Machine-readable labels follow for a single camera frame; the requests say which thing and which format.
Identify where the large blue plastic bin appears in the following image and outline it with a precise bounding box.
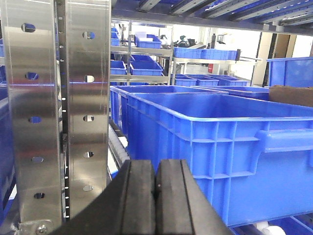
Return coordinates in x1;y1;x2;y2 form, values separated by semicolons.
127;93;313;227

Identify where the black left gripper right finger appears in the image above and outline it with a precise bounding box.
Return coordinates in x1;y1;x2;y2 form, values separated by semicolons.
156;160;232;235

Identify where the brown cardboard box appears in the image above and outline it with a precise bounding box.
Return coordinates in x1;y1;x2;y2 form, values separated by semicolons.
269;85;313;107

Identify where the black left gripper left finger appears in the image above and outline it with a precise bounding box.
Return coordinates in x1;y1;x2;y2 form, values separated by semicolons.
52;160;156;235

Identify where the perforated steel shelf post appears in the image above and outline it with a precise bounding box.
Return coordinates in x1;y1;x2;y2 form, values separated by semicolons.
0;0;111;235

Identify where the blue bin behind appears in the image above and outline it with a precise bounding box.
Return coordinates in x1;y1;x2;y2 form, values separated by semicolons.
110;84;229;138

